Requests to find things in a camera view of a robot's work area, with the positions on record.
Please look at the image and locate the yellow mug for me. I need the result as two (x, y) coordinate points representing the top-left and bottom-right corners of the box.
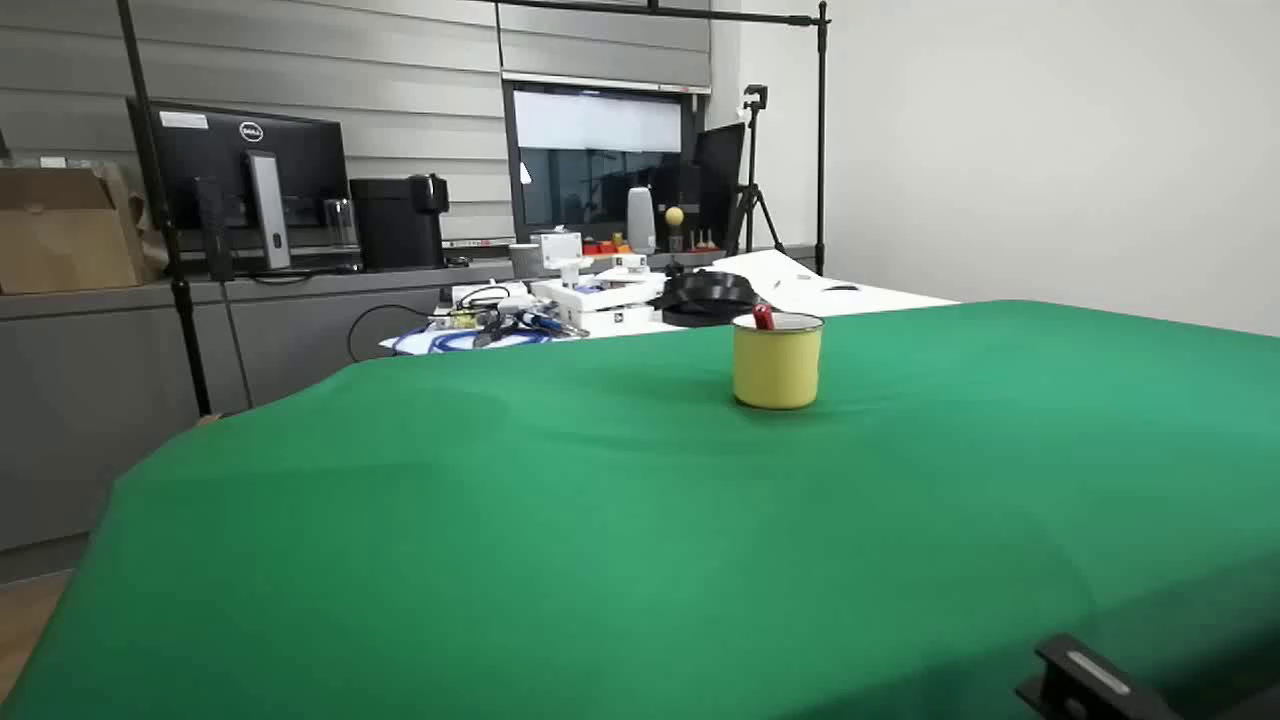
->
(726, 306), (826, 413)

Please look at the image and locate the white box clutter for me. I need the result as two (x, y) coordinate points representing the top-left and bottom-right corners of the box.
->
(532, 269), (672, 337)

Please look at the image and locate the white small appliance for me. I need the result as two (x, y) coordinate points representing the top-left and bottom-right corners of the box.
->
(532, 225), (588, 280)

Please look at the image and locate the white cylinder speaker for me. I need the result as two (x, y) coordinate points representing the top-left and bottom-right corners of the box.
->
(622, 184), (659, 259)

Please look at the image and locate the green table cloth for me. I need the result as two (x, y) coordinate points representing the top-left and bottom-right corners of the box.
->
(0, 294), (1280, 720)

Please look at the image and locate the black side monitor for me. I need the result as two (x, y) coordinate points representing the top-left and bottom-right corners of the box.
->
(692, 118), (751, 255)

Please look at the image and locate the blue white plastic bag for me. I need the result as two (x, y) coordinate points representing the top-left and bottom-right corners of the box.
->
(375, 324), (542, 360)

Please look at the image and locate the white table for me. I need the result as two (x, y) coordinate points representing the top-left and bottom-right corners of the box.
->
(375, 248), (960, 360)

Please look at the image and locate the black computer box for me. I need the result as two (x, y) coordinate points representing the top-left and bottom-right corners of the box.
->
(348, 173), (455, 272)

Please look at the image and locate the black stand pole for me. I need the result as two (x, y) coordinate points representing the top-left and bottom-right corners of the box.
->
(112, 0), (217, 421)

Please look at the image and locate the black Dell monitor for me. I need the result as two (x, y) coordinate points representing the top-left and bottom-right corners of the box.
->
(126, 97), (362, 280)

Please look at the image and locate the grey desk cabinet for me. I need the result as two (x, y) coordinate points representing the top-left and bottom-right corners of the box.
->
(0, 259), (519, 559)

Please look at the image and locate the brown cardboard box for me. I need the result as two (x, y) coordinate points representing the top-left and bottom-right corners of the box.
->
(0, 161), (155, 298)

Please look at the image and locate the black coiled cable bundle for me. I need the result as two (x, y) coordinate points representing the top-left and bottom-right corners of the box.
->
(655, 265), (759, 333)

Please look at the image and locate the large wall display screen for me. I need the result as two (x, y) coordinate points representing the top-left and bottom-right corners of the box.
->
(501, 81), (707, 251)

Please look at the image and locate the black camera tripod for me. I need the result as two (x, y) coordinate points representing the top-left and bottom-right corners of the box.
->
(722, 81), (792, 255)

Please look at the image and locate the black loose cable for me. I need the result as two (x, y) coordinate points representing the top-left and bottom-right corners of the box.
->
(345, 298), (433, 364)

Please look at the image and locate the black frame pole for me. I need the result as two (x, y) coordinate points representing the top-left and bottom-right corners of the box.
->
(490, 0), (837, 280)

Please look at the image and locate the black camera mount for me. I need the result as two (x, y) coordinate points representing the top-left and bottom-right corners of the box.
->
(1013, 632), (1184, 720)

